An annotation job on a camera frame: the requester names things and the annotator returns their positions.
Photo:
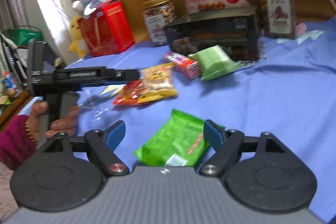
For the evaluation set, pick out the yellow duck plush toy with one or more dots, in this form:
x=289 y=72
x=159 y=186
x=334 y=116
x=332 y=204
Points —
x=78 y=44

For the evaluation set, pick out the bright green snack packet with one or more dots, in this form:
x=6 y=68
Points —
x=179 y=142

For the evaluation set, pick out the black sheep print box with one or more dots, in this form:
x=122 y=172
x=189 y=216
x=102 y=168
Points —
x=235 y=30

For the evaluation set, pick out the magenta knit sleeve forearm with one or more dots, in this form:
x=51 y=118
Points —
x=17 y=144

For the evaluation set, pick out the dark nut jar gold lid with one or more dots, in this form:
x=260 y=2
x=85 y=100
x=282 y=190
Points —
x=278 y=18

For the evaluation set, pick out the blue patterned bedsheet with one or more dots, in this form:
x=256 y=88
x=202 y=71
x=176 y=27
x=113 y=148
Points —
x=290 y=93

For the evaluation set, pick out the person's left hand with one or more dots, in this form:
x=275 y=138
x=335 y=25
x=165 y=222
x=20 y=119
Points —
x=67 y=124

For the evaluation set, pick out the cashew jar gold lid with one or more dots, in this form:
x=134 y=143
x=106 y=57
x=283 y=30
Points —
x=156 y=14

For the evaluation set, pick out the red spicy snack packet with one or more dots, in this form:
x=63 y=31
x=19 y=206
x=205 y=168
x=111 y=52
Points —
x=131 y=94

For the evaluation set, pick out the green basket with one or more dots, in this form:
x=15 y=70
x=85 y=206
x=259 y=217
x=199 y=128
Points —
x=21 y=35

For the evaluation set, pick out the yellow peanut snack packet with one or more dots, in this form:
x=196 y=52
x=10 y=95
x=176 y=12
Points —
x=157 y=83

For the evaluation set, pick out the red gift box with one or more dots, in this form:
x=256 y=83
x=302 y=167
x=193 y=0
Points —
x=107 y=30

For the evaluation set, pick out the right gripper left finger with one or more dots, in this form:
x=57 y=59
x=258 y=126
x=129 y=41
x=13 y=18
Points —
x=100 y=146

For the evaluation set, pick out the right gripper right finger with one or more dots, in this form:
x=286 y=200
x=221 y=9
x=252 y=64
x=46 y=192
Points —
x=229 y=145

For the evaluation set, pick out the pink white milk carton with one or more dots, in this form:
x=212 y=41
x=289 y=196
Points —
x=183 y=64

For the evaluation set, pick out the light green pack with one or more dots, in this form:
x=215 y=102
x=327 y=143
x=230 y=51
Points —
x=213 y=62

